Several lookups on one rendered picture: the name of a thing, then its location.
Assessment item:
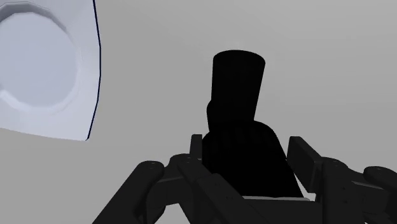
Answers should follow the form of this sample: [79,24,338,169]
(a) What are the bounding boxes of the white plate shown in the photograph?
[0,0,102,142]

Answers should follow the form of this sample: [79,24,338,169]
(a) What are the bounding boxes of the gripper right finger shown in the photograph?
[286,136,397,224]

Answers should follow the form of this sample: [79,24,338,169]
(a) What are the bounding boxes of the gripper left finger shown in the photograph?
[92,134,249,224]

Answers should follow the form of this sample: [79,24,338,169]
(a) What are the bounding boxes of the black bottle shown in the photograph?
[201,49,304,199]

